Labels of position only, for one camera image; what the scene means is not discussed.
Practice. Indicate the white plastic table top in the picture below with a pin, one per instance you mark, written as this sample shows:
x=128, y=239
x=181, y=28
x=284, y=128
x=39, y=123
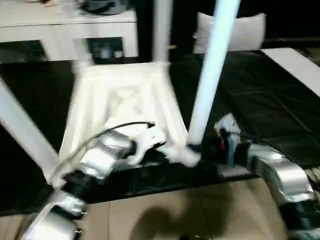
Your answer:
x=120, y=82

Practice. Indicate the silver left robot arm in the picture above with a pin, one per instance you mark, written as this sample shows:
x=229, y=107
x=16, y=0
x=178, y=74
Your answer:
x=100, y=160

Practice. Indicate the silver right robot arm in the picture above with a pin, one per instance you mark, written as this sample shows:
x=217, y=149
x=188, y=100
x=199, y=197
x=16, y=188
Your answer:
x=282, y=172

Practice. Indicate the black mat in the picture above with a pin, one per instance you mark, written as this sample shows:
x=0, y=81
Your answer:
x=262, y=87

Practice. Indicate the small white cup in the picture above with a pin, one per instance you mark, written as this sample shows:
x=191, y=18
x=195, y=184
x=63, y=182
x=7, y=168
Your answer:
x=117, y=53
x=103, y=52

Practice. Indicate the white flat board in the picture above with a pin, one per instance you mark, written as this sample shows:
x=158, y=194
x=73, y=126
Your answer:
x=295, y=70

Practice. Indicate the grey pillow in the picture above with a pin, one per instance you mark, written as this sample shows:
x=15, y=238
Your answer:
x=247, y=32

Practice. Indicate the black cabinet with gold label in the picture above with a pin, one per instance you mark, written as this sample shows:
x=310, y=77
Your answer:
x=145, y=27

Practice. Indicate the white sideboard with glass doors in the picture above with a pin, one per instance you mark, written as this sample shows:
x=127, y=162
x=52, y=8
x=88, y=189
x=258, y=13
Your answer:
x=37, y=27

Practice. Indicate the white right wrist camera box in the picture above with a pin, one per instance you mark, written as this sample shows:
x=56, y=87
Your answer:
x=230, y=127

